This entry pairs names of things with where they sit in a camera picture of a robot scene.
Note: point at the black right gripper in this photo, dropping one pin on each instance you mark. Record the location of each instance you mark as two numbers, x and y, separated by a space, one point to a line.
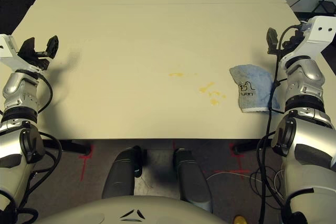
287 47

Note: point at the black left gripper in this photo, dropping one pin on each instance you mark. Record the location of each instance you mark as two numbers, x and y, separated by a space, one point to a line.
36 60

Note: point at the blue grey printed rag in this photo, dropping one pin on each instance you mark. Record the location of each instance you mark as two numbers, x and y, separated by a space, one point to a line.
249 75

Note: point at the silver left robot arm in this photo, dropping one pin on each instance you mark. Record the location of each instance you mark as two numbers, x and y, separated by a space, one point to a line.
15 90

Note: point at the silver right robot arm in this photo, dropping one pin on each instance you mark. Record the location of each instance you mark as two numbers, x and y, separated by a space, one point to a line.
304 77

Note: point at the streak-shaped yellow liquid spill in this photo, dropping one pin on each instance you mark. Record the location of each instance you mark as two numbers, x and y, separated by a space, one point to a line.
206 87

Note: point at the blotchy yellow liquid spill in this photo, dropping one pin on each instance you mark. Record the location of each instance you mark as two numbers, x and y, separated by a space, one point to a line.
214 100

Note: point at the black table foot bar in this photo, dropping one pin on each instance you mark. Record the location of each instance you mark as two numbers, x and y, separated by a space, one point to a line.
68 146
246 146

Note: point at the small yellow liquid spill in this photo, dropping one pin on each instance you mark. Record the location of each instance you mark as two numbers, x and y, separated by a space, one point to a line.
176 74

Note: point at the red floor tape cross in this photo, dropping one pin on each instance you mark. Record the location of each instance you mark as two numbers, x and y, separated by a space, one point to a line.
83 163
238 161

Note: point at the dark grey left robot leg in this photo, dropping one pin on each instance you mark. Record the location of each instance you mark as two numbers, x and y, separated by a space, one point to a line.
119 174

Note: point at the dark grey robot leg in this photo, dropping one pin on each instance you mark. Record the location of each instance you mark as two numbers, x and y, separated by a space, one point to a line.
191 176
119 174

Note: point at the short red floor tape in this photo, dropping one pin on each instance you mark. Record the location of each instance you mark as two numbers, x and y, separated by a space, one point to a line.
173 145

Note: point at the dark grey right robot leg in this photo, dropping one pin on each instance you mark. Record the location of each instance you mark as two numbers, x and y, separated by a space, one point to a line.
191 176

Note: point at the grey robot torso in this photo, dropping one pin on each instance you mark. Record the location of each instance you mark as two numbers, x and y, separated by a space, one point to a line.
105 211

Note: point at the yellow round object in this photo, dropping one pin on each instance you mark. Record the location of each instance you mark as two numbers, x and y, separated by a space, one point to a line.
240 220

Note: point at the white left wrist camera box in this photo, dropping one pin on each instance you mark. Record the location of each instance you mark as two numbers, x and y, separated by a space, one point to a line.
8 48

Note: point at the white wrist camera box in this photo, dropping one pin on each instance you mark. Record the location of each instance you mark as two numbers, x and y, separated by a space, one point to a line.
320 35
8 48

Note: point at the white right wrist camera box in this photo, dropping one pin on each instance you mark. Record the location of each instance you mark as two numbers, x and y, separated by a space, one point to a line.
320 35

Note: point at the black table centre post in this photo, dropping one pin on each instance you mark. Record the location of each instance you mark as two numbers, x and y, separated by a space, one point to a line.
137 155

